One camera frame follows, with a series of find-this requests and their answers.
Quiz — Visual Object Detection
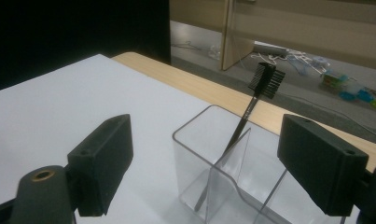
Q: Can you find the wooden cabinet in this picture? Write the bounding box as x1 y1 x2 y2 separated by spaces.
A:
169 0 376 125

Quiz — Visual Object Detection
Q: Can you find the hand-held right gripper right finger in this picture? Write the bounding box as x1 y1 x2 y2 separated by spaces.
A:
277 113 370 217

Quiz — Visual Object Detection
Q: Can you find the clear plastic bag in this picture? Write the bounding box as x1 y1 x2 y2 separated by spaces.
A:
207 45 223 61

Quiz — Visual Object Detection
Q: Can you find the black curtain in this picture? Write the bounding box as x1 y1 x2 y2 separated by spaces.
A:
0 0 172 94

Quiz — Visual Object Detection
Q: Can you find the grey power strip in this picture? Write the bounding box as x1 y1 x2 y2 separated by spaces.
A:
253 41 290 58

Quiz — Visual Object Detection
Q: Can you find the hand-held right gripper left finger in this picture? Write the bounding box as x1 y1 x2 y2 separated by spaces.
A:
66 113 134 217

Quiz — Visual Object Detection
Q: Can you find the thin dark floor cable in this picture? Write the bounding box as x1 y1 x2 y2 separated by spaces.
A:
171 40 202 52

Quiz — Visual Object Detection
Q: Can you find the white cable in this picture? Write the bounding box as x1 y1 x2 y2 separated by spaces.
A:
250 50 301 67

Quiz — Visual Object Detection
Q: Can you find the black eyebrow comb brush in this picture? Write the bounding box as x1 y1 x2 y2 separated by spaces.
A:
193 62 286 213

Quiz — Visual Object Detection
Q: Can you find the thin grey floor cable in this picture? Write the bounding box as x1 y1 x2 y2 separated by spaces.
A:
278 92 376 142

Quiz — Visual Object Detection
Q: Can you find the light blue plastic bag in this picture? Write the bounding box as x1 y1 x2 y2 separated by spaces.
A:
285 52 332 77

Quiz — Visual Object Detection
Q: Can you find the clear acrylic organizer box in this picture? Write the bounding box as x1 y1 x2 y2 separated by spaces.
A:
172 105 361 224

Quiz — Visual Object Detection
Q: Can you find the green and orange packet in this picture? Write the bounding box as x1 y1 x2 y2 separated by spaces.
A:
320 69 349 89

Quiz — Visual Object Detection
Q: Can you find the blue plastic packet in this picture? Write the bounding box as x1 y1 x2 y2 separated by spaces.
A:
338 86 376 105

